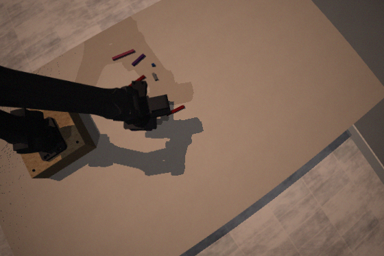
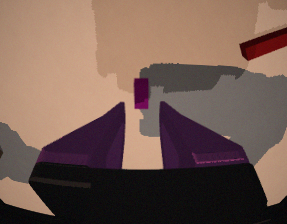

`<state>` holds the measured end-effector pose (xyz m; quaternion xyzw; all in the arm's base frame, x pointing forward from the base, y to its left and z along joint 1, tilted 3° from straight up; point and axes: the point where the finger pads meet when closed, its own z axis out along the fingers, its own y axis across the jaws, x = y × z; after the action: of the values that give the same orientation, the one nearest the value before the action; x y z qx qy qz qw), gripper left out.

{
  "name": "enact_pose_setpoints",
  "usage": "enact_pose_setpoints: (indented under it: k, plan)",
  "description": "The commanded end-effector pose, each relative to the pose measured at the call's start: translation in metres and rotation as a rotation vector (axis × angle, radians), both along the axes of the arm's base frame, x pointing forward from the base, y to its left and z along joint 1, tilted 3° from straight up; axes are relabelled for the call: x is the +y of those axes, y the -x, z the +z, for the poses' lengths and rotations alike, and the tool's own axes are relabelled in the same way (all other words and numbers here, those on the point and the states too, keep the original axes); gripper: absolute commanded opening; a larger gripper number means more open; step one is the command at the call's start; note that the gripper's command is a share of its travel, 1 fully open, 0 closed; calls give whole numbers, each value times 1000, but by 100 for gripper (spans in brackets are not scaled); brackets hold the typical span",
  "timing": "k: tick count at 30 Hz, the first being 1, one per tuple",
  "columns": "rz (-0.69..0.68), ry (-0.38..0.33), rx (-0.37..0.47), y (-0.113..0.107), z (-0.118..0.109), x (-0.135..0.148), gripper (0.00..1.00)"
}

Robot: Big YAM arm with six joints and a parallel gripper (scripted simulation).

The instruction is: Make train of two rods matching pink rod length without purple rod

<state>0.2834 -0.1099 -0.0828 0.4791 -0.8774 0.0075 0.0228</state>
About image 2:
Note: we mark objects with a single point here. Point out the dark red rod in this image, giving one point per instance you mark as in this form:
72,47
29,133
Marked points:
264,44

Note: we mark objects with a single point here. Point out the dark magenta rod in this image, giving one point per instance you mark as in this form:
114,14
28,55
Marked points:
141,93

